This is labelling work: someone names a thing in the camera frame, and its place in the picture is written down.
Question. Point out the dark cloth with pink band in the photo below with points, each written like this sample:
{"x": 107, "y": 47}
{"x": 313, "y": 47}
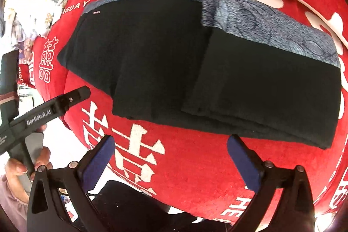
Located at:
{"x": 8, "y": 85}

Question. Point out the person's left hand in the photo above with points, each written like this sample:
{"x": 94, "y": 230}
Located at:
{"x": 43, "y": 157}

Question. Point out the red printed blanket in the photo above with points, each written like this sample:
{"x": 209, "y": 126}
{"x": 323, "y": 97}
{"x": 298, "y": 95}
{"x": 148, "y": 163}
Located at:
{"x": 190, "y": 166}

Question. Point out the person's left forearm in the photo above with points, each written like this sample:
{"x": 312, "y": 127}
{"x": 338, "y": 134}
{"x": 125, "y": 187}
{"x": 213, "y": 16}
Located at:
{"x": 12, "y": 199}

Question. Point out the person's black skirt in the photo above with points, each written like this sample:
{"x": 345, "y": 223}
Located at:
{"x": 141, "y": 204}

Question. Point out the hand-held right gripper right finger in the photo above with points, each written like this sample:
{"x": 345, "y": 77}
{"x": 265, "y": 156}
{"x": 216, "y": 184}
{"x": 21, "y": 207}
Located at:
{"x": 244, "y": 164}

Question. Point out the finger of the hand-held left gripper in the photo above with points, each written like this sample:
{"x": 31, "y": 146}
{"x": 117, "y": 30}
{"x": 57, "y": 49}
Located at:
{"x": 73, "y": 97}

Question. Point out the black pants with patterned trim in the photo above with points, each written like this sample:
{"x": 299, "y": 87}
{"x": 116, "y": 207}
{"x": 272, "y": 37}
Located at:
{"x": 163, "y": 58}

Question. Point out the white floral cloth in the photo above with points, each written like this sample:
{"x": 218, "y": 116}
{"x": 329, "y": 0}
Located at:
{"x": 30, "y": 3}

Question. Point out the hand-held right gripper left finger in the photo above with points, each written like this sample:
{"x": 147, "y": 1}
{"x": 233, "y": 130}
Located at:
{"x": 96, "y": 164}

